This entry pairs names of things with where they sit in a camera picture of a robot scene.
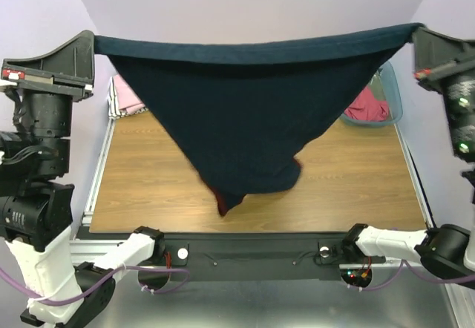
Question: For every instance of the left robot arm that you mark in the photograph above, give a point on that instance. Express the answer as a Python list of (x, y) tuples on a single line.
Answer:
[(36, 218)]

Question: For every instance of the striped folded tank top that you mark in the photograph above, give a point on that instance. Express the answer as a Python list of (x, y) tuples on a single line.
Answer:
[(111, 112)]

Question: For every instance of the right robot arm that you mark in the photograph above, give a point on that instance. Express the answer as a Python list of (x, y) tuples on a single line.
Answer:
[(446, 252)]

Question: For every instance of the red tank top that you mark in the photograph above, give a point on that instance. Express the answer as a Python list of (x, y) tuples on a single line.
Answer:
[(367, 108)]

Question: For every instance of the pink folded tank top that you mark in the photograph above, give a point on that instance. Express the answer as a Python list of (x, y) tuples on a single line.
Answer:
[(125, 101)]

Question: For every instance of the teal plastic bin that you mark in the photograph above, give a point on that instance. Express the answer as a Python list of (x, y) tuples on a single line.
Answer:
[(393, 98)]

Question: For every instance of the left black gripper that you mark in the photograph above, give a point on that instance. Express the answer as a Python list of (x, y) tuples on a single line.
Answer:
[(74, 57)]

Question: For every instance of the green garment in bin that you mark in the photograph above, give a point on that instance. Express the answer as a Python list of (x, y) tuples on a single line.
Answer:
[(376, 86)]

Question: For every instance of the navy jersey tank top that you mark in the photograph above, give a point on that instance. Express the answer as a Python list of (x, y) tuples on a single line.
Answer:
[(241, 113)]

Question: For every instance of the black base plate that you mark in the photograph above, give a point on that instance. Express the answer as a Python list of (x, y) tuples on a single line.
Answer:
[(260, 256)]

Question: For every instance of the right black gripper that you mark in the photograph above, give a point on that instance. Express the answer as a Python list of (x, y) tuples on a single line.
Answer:
[(449, 69)]

